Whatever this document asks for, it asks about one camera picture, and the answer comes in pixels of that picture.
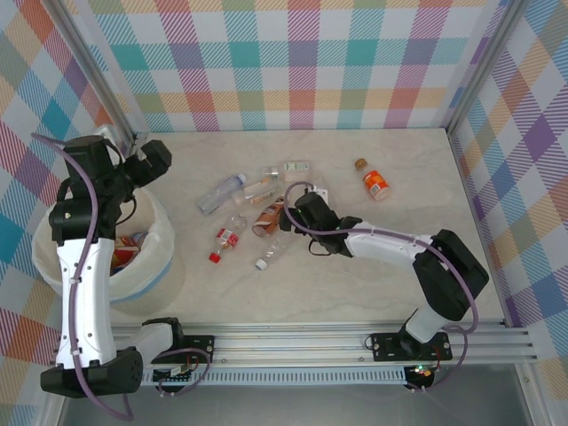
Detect clear bottle red label cap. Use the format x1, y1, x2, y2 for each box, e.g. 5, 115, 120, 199
208, 215, 249, 266

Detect crushed brown orange bottle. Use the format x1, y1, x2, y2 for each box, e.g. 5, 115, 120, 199
251, 197, 288, 240

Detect green circuit board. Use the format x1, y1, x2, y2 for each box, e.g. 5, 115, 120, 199
153, 364, 196, 383

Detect white perforated cable tray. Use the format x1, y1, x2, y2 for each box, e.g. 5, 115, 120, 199
128, 369, 409, 387

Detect aluminium frame post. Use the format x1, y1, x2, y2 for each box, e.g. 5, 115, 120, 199
443, 0, 532, 134
51, 0, 150, 150

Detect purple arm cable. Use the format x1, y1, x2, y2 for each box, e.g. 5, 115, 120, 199
283, 179, 479, 394
30, 131, 137, 422

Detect orange bottle brown cap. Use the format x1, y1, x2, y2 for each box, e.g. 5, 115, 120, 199
353, 157, 392, 201

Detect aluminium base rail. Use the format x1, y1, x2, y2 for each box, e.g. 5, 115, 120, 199
108, 319, 540, 367

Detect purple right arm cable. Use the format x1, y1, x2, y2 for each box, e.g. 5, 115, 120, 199
283, 179, 479, 394

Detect small lit circuit board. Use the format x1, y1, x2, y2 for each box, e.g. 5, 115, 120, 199
407, 363, 438, 379

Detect clear bottle blue cap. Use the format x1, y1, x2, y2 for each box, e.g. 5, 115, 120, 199
195, 173, 249, 217

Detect clear bottle white cap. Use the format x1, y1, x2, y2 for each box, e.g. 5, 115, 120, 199
253, 237, 285, 272

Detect clear bottle orange white label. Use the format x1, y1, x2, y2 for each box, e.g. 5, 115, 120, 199
230, 180, 280, 208

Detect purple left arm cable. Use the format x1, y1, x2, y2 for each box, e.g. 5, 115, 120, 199
30, 131, 137, 422

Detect thin purple cable loop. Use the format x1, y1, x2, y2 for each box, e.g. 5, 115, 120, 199
154, 350, 212, 398

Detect white round bin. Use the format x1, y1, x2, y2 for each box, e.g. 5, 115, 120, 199
31, 185, 186, 317

